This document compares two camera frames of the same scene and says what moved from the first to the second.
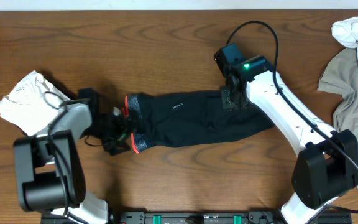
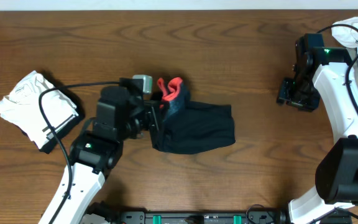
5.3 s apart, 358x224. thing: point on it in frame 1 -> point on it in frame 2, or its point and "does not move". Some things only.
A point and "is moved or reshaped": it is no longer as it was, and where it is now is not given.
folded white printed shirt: x=31 y=103 does not move
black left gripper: x=115 y=130 -> x=153 y=121
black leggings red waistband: x=164 y=119 is moved or reshaped
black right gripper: x=227 y=102 -> x=283 y=94
